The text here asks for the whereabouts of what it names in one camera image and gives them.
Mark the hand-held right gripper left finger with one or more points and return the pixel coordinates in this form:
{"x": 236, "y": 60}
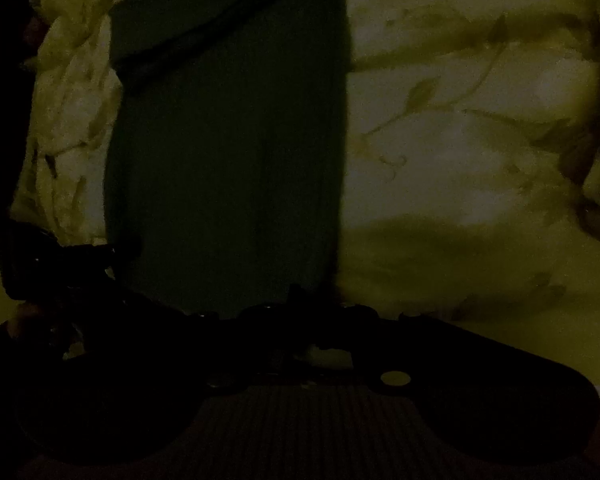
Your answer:
{"x": 280, "y": 312}

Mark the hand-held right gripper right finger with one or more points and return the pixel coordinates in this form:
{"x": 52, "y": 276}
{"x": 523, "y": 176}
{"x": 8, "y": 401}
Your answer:
{"x": 340, "y": 312}

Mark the dark green small cloth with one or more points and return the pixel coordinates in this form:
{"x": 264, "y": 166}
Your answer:
{"x": 230, "y": 135}

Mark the leaf printed blanket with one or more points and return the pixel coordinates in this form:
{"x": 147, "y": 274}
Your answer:
{"x": 470, "y": 135}

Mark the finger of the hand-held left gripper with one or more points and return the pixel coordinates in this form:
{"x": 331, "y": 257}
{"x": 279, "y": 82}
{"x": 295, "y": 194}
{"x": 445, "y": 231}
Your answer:
{"x": 107, "y": 256}

